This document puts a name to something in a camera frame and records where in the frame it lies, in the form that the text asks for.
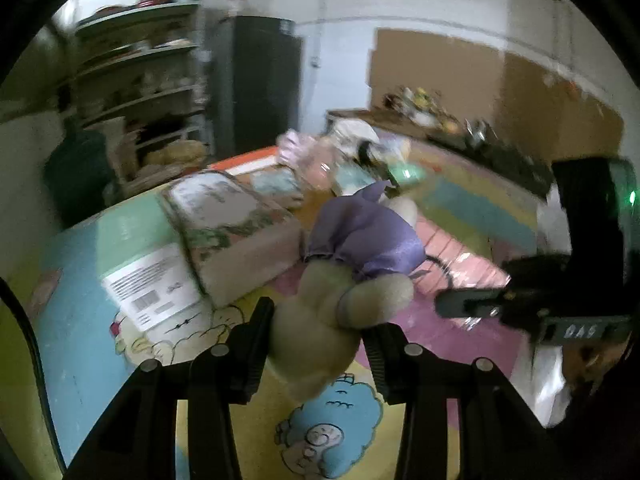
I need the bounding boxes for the dark grey fridge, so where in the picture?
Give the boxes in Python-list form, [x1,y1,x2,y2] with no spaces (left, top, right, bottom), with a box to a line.
[210,15,303,158]

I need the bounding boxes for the green cardboard box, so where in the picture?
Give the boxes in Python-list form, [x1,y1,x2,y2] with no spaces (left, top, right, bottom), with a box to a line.
[95,210,211,333]

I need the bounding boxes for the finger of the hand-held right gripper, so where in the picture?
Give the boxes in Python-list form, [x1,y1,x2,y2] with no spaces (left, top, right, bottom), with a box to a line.
[434,285,507,319]

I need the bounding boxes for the white shelf rack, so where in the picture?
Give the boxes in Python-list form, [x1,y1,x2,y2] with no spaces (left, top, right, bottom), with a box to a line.
[72,2,208,186]

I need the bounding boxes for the floral tissue box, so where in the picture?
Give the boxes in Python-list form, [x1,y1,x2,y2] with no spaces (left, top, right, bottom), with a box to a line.
[160,170,303,308]

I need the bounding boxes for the green white tissue pack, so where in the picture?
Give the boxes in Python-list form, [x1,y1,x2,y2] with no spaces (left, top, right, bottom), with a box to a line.
[252,167,301,198]

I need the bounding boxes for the black cable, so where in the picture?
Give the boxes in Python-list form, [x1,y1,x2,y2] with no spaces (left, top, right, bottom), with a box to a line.
[0,277,66,471]

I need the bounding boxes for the bag of yellow produce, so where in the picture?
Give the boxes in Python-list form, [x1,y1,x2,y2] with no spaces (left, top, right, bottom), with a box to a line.
[145,140,206,167]

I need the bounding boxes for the plush toy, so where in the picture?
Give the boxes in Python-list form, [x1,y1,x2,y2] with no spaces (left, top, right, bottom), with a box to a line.
[277,130,341,191]
[267,182,426,403]

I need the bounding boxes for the group of condiment bottles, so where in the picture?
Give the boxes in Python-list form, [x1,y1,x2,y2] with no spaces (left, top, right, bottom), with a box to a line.
[382,85,461,126]

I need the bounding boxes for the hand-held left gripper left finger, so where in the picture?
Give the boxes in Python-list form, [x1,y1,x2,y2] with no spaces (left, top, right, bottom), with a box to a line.
[65,296,276,480]

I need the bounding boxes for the person's white clothing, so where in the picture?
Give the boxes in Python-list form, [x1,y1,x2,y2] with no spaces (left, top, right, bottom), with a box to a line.
[527,345,573,428]

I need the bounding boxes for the kitchen counter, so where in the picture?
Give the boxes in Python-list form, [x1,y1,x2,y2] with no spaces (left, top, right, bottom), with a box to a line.
[325,107,556,196]

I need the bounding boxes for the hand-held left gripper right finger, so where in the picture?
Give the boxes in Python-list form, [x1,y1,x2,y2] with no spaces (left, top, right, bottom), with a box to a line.
[362,325,576,480]

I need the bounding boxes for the blue water jug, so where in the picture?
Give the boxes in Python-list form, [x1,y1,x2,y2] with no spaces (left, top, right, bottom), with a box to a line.
[42,127,118,226]

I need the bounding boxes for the brown cardboard sheet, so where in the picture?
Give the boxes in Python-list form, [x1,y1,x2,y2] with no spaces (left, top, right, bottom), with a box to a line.
[367,27,626,161]

